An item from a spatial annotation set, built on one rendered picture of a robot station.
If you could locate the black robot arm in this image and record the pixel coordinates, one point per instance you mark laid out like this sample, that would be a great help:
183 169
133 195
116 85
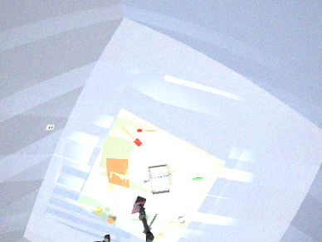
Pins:
142 216

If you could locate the red spatula with wooden handle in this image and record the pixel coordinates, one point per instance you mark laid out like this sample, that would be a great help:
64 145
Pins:
136 141

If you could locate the light wooden board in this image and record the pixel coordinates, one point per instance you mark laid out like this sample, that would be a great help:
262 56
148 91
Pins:
117 174

